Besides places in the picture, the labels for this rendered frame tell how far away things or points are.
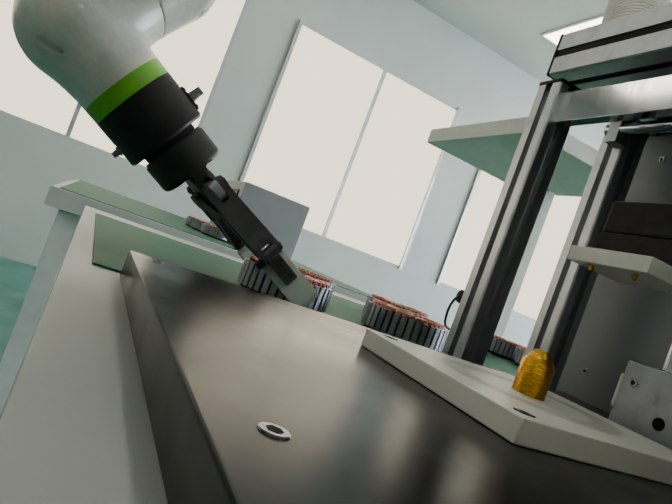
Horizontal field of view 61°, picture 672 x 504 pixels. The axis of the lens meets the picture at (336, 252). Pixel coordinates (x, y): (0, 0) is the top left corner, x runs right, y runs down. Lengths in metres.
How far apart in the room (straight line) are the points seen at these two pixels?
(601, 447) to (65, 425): 0.22
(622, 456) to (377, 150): 5.05
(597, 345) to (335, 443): 0.53
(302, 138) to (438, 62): 1.55
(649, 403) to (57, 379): 0.38
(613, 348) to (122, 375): 0.52
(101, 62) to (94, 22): 0.04
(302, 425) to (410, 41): 5.46
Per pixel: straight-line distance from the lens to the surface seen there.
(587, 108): 0.56
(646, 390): 0.46
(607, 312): 0.67
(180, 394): 0.16
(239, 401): 0.16
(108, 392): 0.21
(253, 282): 0.64
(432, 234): 5.63
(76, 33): 0.61
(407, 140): 5.45
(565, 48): 0.64
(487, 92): 5.99
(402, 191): 5.42
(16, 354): 1.69
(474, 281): 0.56
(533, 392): 0.35
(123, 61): 0.61
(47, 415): 0.18
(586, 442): 0.29
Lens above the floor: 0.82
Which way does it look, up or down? 1 degrees up
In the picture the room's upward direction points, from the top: 20 degrees clockwise
